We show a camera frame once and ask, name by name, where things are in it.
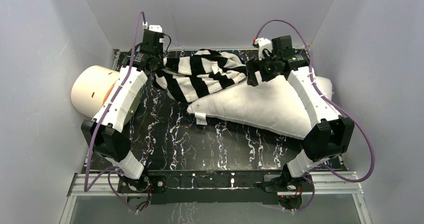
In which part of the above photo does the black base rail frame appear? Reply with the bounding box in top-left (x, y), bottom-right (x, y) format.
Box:
top-left (118, 170), bottom-right (312, 209)

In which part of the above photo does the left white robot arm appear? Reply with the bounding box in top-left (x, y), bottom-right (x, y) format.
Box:
top-left (81, 30), bottom-right (166, 192)

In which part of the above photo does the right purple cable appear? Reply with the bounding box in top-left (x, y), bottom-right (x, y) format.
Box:
top-left (255, 19), bottom-right (376, 183)

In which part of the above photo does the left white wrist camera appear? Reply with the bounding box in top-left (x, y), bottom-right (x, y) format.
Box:
top-left (145, 25), bottom-right (165, 39)

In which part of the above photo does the white orange cylinder roll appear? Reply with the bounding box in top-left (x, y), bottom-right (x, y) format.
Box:
top-left (71, 65), bottom-right (120, 118)

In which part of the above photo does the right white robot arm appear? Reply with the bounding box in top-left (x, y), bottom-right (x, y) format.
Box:
top-left (246, 36), bottom-right (355, 191)

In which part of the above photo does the black white striped pillowcase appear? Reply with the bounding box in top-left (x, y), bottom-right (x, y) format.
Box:
top-left (156, 49), bottom-right (248, 103)

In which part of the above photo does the white pillow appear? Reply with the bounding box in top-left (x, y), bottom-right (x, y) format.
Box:
top-left (186, 73), bottom-right (334, 132)

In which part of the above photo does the purple cable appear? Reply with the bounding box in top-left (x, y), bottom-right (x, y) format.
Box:
top-left (82, 11), bottom-right (148, 197)
top-left (255, 19), bottom-right (376, 183)

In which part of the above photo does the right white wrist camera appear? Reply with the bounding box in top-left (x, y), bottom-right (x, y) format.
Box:
top-left (256, 38), bottom-right (274, 60)

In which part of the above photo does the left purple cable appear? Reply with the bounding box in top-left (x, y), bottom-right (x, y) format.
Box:
top-left (82, 11), bottom-right (148, 197)

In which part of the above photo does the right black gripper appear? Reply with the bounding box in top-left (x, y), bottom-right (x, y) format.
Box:
top-left (246, 51), bottom-right (282, 87)

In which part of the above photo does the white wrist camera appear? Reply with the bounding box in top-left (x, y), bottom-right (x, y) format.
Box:
top-left (145, 25), bottom-right (165, 39)
top-left (256, 38), bottom-right (274, 60)

